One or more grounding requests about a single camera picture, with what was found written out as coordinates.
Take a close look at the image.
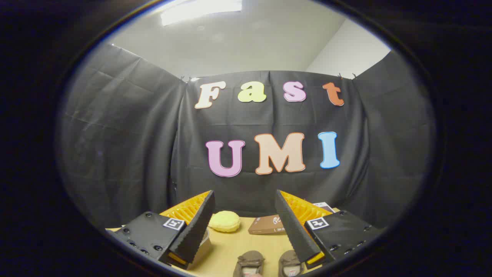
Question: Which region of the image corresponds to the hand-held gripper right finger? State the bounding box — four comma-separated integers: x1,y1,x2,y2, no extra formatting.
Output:
274,189,387,270

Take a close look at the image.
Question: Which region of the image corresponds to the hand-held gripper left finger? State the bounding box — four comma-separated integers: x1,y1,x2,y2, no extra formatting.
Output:
106,190,216,270

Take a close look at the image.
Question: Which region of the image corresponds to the beige fabric storage box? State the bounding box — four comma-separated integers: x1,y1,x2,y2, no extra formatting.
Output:
187,227,213,270

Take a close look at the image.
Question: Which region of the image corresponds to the brown fuzzy slipper shoe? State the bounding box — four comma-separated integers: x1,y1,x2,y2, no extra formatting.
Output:
278,250,305,277
233,250,265,277

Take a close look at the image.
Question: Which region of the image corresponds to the yellow round plush toy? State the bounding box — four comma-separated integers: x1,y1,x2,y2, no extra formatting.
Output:
209,210,241,233

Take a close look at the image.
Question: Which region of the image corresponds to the brown book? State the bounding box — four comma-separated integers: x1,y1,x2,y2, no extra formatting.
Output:
248,215,288,235

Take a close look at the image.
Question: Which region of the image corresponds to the white book with portrait cover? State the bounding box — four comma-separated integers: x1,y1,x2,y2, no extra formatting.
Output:
313,202,336,214

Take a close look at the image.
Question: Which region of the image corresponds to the black backdrop cloth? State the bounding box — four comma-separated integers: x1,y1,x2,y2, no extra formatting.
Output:
58,43,437,231

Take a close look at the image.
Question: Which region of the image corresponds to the ceiling light panel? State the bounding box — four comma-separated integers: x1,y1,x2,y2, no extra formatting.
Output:
161,0,243,27

